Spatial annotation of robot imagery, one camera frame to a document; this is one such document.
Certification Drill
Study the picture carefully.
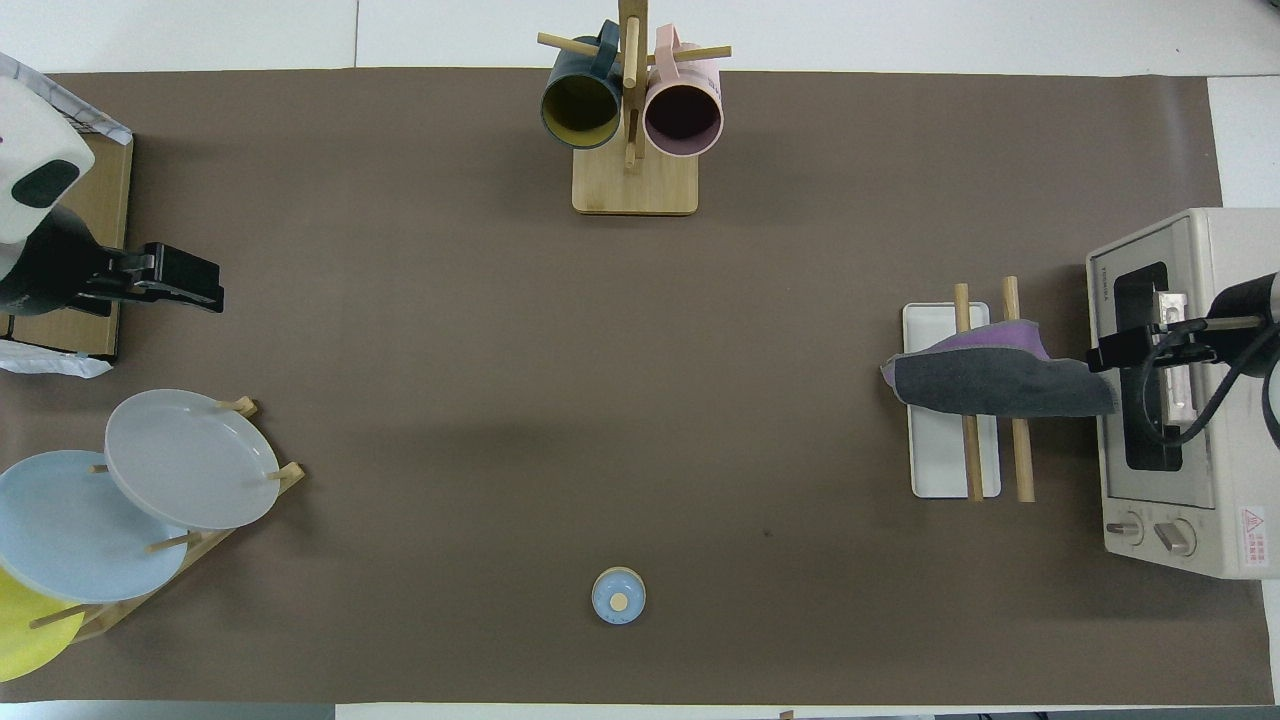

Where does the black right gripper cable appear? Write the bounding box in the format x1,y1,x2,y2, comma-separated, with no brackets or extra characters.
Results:
1140,325,1280,446

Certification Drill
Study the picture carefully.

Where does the wooden mug tree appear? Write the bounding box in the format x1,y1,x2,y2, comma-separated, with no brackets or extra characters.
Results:
537,0,732,216

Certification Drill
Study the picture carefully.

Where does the wooden plate rack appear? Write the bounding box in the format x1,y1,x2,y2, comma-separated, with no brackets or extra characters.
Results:
30,396,306,643

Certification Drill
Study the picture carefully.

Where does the light blue plate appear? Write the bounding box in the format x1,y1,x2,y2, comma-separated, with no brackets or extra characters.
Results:
0,450,191,604

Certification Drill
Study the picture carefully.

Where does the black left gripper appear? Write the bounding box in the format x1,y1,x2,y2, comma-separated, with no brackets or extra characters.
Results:
0,205,223,316

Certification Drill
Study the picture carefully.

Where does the pink mug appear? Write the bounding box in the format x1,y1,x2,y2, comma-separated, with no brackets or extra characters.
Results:
643,25,724,159

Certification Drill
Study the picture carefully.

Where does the marble pattern panel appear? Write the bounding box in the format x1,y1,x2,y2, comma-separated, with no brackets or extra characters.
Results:
0,52,133,144
0,340,113,378

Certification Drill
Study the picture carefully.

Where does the dark teal mug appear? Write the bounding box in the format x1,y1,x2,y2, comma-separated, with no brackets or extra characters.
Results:
540,20,626,151

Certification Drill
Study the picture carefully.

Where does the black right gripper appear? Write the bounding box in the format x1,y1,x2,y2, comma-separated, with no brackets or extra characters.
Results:
1090,270,1280,373

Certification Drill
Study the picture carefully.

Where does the brown table mat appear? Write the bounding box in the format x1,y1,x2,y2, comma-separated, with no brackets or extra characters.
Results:
0,68,1276,706

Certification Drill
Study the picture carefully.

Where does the yellow plate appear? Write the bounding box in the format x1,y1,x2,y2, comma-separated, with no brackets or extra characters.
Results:
0,565,86,683

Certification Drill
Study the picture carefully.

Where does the beige toaster oven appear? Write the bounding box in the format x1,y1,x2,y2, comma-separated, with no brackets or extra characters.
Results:
1086,208,1280,579

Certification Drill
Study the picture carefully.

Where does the grey plate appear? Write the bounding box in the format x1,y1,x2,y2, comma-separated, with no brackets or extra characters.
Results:
104,389,282,531

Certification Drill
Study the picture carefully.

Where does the blue jar with wooden knob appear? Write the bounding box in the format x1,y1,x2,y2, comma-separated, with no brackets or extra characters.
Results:
591,566,647,627

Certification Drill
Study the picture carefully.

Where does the purple and grey towel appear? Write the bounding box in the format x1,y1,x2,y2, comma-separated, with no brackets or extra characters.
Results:
880,320,1119,418

